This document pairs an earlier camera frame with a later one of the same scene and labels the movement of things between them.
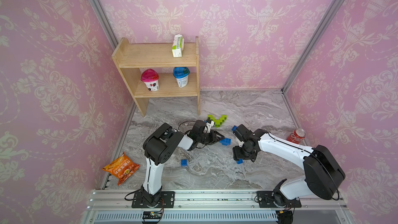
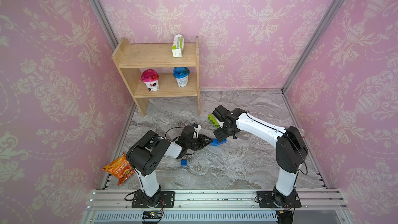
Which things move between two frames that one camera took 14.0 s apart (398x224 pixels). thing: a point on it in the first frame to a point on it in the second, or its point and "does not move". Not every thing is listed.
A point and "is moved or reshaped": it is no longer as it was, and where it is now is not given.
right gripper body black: (242, 152) to (223, 133)
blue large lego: (225, 141) is moved or reshaped
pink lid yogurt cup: (150, 77) does not move
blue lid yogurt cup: (181, 74) does not move
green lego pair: (210, 117) does not move
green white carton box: (178, 45) does not move
